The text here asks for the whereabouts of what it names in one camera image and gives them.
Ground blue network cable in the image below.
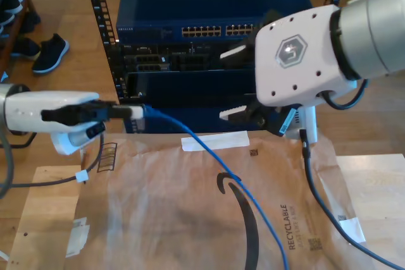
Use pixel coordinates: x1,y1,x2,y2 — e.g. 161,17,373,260
139,104,291,270

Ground dark blue device under rack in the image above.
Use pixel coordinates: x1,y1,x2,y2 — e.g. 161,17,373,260
123,105,287,135

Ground black rack server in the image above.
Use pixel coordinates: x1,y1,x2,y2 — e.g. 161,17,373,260
118,40,257,71

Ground dark shoe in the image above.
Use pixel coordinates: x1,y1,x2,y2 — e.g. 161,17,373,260
19,10,41,34

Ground brown paper packing bag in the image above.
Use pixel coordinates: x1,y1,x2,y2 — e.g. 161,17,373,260
63,129,376,270

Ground blue network switch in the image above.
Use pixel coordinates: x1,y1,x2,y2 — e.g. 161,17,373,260
115,0,317,42

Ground black camera cable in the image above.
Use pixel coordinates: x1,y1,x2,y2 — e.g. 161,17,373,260
299,128,405,270
0,132,105,190

